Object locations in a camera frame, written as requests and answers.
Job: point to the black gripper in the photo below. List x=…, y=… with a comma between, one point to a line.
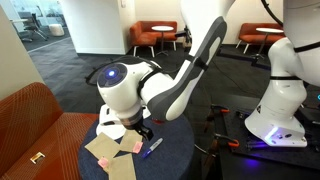
x=136, y=124

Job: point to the grey marker with blue cap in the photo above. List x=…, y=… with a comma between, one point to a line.
x=154, y=146

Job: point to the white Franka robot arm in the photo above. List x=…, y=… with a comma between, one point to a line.
x=283, y=100

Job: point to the pink sweetener packet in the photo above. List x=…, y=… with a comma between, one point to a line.
x=137, y=147
x=103, y=162

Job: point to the yellow paper packet right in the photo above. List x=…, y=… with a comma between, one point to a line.
x=128, y=144

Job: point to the round dark blue table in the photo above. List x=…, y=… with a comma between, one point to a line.
x=173, y=160

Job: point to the white round plate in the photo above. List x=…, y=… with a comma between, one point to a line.
x=106, y=131

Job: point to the orange lounge sofa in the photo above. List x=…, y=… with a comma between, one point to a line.
x=141, y=33
x=253, y=33

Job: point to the round white side table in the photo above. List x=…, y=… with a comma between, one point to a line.
x=162, y=28
x=269, y=30

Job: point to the orange patterned sofa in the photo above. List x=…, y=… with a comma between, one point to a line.
x=30, y=116

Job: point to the black boom stand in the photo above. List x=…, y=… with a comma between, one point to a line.
x=240, y=57

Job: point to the white ottoman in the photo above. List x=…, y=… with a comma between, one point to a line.
x=56, y=30

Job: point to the black office chair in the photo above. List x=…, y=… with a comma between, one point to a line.
x=33, y=25

